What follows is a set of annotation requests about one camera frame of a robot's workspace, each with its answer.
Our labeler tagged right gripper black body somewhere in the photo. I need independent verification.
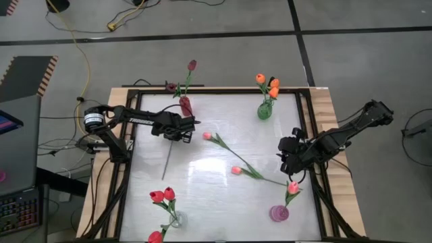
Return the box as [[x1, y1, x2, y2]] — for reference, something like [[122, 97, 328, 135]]
[[276, 127, 317, 170]]

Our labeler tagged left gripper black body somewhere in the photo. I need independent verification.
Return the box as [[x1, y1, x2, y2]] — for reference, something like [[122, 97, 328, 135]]
[[151, 112, 197, 144]]

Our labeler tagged pink tulip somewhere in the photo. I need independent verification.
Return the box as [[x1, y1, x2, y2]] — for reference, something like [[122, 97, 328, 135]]
[[283, 181, 302, 209], [202, 131, 265, 180], [231, 165, 288, 187]]

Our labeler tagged large maroon tulip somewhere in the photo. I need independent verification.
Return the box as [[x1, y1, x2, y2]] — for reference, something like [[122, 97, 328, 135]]
[[165, 82, 185, 99]]

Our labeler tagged red tulip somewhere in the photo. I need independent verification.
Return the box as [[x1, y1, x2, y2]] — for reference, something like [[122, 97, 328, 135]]
[[149, 190, 176, 217], [147, 224, 173, 243], [163, 186, 178, 217]]

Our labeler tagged red ribbed vase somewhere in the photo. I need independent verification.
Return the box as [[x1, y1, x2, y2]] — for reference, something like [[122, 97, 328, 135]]
[[178, 95, 194, 117]]

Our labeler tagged purple vase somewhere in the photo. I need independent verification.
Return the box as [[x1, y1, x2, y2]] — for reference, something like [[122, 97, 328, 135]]
[[269, 205, 290, 223]]

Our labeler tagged green glass vase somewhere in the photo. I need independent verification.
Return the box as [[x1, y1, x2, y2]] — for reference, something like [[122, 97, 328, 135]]
[[256, 101, 273, 121]]

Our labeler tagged clear glass vase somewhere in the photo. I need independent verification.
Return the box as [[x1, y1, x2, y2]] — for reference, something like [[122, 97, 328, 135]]
[[168, 210, 188, 229]]

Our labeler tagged black floor bar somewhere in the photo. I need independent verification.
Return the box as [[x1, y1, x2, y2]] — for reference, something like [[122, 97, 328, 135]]
[[121, 83, 205, 88]]

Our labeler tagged black desk bar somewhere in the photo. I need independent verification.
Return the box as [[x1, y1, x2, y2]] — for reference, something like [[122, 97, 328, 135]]
[[35, 167, 88, 198]]

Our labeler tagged grey stand foot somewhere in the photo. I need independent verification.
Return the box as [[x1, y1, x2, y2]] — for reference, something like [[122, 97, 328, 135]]
[[401, 118, 432, 138]]

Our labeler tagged grey desk surface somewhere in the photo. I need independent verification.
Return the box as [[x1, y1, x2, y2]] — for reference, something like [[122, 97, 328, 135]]
[[0, 94, 42, 197]]

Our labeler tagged black mat orange striped edge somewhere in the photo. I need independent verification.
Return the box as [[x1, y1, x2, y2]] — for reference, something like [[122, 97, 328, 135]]
[[0, 0, 20, 17], [0, 55, 59, 103]]

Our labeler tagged lit monitor screen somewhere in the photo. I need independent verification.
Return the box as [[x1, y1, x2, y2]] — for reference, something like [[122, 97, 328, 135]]
[[0, 109, 24, 136]]

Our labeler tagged black round base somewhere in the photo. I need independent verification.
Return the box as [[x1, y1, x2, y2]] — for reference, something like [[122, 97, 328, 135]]
[[45, 0, 71, 14]]

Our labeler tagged backlit keyboard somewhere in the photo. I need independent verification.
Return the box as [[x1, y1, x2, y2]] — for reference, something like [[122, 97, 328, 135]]
[[0, 187, 44, 236]]

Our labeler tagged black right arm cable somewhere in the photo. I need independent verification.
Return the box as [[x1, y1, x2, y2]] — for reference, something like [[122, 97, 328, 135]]
[[288, 167, 307, 185]]

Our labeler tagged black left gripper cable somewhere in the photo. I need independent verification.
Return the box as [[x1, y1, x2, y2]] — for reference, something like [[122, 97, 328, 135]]
[[158, 103, 196, 119]]

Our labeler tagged black aluminium table frame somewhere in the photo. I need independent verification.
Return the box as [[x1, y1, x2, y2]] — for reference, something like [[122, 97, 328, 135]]
[[76, 86, 367, 243]]

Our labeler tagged long yellow cable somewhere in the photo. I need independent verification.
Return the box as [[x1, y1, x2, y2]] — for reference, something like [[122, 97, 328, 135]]
[[47, 0, 92, 139]]

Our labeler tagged yellow cable with plug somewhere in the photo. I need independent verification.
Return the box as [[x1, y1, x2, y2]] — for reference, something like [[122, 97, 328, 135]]
[[107, 0, 149, 32]]

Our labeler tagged black floor cable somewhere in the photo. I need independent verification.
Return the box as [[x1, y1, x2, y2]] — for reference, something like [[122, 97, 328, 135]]
[[45, 11, 114, 34]]

